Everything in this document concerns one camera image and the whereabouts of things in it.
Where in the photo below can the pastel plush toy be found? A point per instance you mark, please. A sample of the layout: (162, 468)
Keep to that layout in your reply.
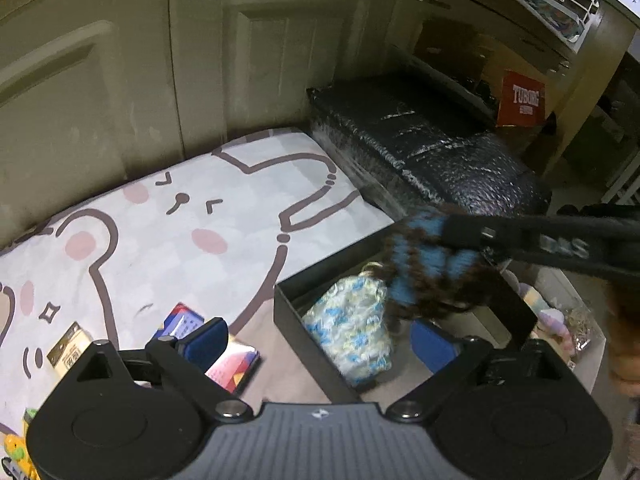
(552, 317)

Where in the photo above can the black wrapped bundle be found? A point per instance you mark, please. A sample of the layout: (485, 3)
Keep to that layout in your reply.
(430, 150)

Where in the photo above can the blue brown fuzzy sock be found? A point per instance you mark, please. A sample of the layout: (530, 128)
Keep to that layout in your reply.
(417, 265)

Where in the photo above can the bear print blanket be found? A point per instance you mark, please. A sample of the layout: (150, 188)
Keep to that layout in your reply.
(150, 260)

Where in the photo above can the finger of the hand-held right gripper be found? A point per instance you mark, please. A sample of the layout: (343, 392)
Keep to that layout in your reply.
(470, 232)

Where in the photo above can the colourful geometric print packet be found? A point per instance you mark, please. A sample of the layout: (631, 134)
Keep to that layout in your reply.
(235, 367)

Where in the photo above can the red Tuborg carton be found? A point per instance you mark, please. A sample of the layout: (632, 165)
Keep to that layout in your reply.
(520, 100)

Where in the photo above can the yellow plastic toy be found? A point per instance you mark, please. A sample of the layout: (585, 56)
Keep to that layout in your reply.
(12, 452)

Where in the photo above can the black storage box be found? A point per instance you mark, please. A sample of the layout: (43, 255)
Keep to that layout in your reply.
(291, 321)

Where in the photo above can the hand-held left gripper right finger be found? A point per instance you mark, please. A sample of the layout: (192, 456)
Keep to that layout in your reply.
(432, 349)

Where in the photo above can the gold cigarette pack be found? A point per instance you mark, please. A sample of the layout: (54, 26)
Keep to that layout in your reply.
(67, 350)

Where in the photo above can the cream cabinet door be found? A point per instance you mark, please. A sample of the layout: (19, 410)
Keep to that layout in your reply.
(280, 55)
(450, 25)
(80, 110)

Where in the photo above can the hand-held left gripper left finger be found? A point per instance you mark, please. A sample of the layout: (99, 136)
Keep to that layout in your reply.
(206, 346)

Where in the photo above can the blue white crocheted pouch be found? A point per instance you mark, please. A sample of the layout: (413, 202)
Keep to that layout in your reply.
(350, 330)

